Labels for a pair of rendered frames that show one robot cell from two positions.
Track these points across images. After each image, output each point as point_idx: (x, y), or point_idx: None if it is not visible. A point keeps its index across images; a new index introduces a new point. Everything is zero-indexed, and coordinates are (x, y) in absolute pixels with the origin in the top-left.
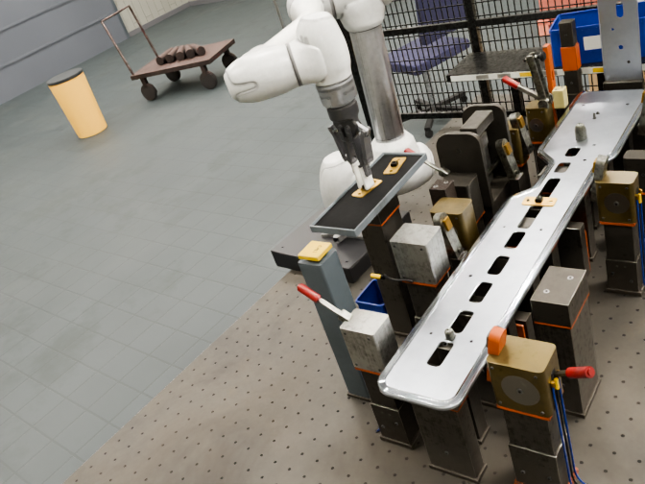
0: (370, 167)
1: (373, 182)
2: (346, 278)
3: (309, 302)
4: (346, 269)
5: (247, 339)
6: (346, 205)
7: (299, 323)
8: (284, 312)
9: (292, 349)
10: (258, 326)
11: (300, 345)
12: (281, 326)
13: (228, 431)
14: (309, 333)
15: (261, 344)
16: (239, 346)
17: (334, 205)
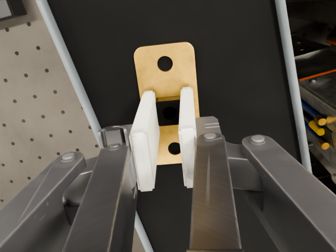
0: (220, 131)
1: (192, 91)
2: (12, 17)
3: (11, 82)
4: (8, 16)
5: (16, 172)
6: (180, 205)
7: (43, 118)
8: (4, 116)
9: (81, 152)
10: (4, 152)
11: (84, 142)
12: (30, 135)
13: (134, 248)
14: (74, 123)
15: (40, 167)
16: (21, 183)
17: (146, 222)
